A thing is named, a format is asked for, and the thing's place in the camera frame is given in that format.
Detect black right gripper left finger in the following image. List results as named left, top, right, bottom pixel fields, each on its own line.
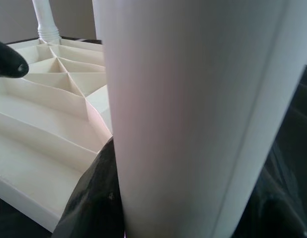
left=53, top=136, right=126, bottom=238

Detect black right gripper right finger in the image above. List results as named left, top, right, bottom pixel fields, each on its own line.
left=234, top=173, right=307, bottom=238

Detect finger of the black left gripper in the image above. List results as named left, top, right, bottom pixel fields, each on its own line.
left=0, top=39, right=29, bottom=79

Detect white plastic table leg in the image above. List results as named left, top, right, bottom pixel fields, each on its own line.
left=92, top=0, right=307, bottom=238
left=31, top=0, right=61, bottom=45

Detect white plastic children table top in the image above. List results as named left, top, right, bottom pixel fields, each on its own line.
left=0, top=36, right=114, bottom=234

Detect black table cloth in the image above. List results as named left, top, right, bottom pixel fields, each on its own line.
left=0, top=36, right=307, bottom=238

